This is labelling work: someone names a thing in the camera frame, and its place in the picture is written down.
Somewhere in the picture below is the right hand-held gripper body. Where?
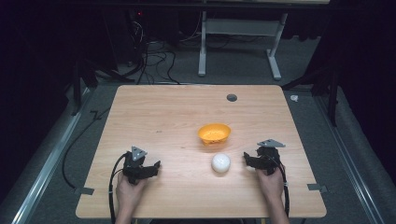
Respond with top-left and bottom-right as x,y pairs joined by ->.
255,138 -> 287,176

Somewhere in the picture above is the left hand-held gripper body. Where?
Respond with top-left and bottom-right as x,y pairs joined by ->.
121,146 -> 149,185

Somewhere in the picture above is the person's right hand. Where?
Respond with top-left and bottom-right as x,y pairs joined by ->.
256,167 -> 285,204

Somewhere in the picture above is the person's left hand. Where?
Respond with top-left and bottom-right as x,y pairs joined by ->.
115,174 -> 149,213

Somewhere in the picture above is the white ball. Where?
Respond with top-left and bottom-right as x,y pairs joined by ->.
211,152 -> 232,174

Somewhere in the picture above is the orange bowl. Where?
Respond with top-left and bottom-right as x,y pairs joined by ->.
196,122 -> 233,147

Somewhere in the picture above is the grey tape piece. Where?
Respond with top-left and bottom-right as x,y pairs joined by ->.
74,186 -> 95,196
306,183 -> 329,194

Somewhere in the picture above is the black stand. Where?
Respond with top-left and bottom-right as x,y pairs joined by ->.
70,55 -> 135,117
281,60 -> 341,127

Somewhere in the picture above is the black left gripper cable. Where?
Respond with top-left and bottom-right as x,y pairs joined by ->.
107,151 -> 129,224

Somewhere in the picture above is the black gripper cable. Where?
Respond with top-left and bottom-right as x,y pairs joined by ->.
107,151 -> 129,224
270,154 -> 291,218

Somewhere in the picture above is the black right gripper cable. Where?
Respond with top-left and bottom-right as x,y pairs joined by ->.
270,154 -> 291,218

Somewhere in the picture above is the black floor cable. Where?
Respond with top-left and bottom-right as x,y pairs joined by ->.
61,106 -> 112,189

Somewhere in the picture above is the metal floor rail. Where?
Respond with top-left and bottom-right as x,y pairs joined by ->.
10,87 -> 94,224
314,94 -> 386,224

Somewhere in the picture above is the bundle of black floor cables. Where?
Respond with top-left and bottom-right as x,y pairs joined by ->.
125,18 -> 181,86

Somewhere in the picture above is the white desk frame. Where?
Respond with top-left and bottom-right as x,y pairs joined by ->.
197,9 -> 290,81

